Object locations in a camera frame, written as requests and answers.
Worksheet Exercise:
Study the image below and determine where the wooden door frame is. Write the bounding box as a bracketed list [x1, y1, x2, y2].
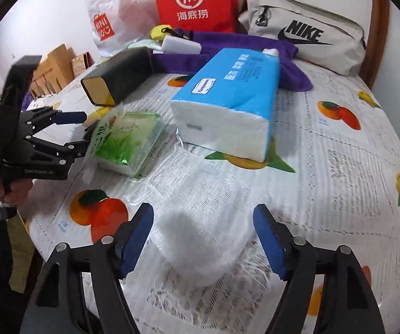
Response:
[359, 0, 390, 89]

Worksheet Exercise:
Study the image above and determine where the purple towel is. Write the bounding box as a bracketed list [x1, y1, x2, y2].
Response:
[150, 29, 313, 92]

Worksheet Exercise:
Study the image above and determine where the dark green tea box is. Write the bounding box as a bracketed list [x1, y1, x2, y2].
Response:
[81, 48, 153, 107]

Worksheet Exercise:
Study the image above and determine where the white melamine sponge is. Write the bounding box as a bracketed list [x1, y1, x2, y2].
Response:
[161, 35, 202, 54]

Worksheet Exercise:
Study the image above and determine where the red Haidilao paper bag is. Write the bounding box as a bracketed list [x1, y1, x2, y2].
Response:
[155, 0, 238, 33]

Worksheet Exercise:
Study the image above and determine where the blue tissue pack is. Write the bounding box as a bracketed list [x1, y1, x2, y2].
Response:
[171, 51, 280, 162]

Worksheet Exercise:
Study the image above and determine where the fruit-print plastic tablecloth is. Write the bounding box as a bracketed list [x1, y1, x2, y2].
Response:
[21, 62, 400, 333]

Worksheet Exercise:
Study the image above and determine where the patterned notebook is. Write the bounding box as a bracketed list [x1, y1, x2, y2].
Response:
[71, 52, 94, 78]

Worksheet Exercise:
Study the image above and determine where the white Miniso plastic bag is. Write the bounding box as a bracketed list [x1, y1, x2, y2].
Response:
[85, 0, 156, 58]

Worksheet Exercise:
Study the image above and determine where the white and mint sock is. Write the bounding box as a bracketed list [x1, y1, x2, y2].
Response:
[127, 39, 162, 53]

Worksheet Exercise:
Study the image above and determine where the yellow mesh pouch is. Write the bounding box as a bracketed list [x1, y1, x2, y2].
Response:
[149, 24, 189, 41]

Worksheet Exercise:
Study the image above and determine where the white mesh soap net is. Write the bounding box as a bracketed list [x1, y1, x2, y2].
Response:
[149, 162, 256, 286]

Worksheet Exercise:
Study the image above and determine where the wooden bed headboard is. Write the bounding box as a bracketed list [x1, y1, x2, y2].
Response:
[29, 44, 74, 100]

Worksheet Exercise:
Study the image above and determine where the green tea tissue pack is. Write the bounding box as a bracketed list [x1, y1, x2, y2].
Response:
[87, 107, 165, 176]

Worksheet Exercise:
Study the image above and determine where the person's left hand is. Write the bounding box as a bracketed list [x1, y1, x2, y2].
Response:
[0, 179, 33, 207]

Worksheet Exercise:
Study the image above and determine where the grey Nike waist bag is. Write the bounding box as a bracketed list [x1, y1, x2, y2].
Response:
[238, 0, 366, 76]

